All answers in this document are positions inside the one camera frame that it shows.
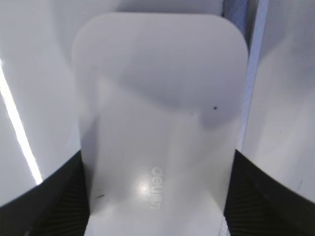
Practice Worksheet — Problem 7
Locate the white framed whiteboard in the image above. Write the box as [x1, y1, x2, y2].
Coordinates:
[0, 0, 315, 213]

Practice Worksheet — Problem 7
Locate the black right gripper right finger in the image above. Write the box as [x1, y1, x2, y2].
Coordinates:
[224, 150, 315, 236]

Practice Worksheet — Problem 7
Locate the white whiteboard eraser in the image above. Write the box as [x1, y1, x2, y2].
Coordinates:
[72, 12, 248, 236]

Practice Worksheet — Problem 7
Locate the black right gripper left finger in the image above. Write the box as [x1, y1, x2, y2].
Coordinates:
[0, 151, 90, 236]

